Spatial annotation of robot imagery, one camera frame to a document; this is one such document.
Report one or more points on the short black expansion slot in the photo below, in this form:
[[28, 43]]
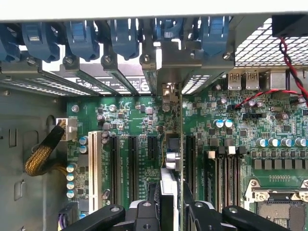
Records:
[[151, 148]]

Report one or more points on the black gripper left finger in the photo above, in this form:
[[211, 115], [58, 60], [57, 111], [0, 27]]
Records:
[[144, 216]]

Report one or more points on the silver USB port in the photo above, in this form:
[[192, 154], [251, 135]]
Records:
[[252, 80], [234, 80]]

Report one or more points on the black RAM slot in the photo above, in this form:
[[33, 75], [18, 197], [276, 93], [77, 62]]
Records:
[[222, 178], [241, 173], [231, 178]]

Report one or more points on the grey metal PC case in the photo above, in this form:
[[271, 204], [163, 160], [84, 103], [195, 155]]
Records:
[[24, 115]]

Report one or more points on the green motherboard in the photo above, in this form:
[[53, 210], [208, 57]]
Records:
[[134, 115]]

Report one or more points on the metal CPU socket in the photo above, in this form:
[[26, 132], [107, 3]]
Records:
[[276, 209]]

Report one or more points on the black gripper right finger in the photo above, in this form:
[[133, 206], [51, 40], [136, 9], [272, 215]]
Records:
[[199, 216]]

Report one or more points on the white power connector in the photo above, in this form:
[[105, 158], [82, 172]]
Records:
[[71, 127]]

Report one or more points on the black case fan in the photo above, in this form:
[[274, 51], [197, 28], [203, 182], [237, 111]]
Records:
[[290, 25]]

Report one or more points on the white PCI expansion slot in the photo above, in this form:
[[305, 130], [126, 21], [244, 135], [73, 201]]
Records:
[[92, 168]]

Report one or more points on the long black expansion slot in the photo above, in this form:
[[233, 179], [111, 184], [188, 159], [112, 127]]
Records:
[[133, 168], [115, 168], [190, 163]]

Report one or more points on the silver rear port block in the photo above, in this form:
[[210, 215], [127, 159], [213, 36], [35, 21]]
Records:
[[274, 79]]

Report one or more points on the blue plastic slot clip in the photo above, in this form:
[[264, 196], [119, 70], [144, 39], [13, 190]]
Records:
[[168, 27], [125, 36], [8, 48], [83, 38], [214, 33], [39, 41]]

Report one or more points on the metal slot cover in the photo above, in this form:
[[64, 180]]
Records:
[[96, 81], [36, 83], [150, 79], [125, 79]]

